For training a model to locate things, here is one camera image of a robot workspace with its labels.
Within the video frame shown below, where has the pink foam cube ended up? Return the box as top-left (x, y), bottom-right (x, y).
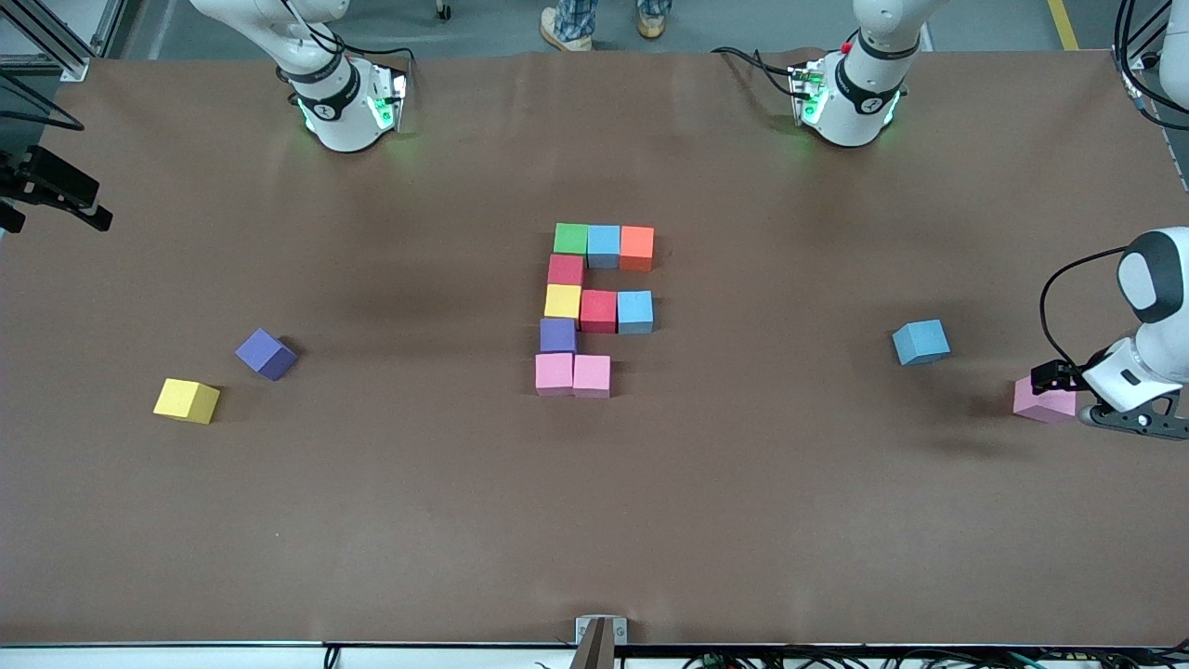
top-left (535, 353), bottom-right (575, 398)
top-left (572, 354), bottom-right (613, 400)
top-left (1013, 375), bottom-right (1080, 426)

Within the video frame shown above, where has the orange foam cube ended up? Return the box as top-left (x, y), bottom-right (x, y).
top-left (619, 226), bottom-right (656, 273)

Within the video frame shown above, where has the purple foam cube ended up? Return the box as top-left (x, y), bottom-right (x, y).
top-left (234, 327), bottom-right (299, 383)
top-left (540, 318), bottom-right (580, 359)

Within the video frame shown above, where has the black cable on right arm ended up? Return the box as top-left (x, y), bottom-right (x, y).
top-left (0, 70), bottom-right (87, 132)

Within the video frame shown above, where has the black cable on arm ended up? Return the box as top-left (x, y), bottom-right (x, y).
top-left (1038, 0), bottom-right (1189, 371)
top-left (0, 70), bottom-right (87, 132)

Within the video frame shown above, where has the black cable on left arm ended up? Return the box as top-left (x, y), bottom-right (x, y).
top-left (1038, 0), bottom-right (1189, 371)

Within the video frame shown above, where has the aluminium frame profile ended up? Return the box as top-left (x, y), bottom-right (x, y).
top-left (0, 0), bottom-right (126, 81)
top-left (1113, 19), bottom-right (1162, 72)

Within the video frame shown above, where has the black cable bundle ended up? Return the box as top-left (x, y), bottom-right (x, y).
top-left (683, 649), bottom-right (1189, 669)

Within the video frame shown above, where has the brown camera pole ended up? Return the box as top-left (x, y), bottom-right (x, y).
top-left (568, 619), bottom-right (619, 669)

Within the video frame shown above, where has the grey metal bracket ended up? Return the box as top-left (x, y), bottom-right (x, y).
top-left (574, 615), bottom-right (629, 647)

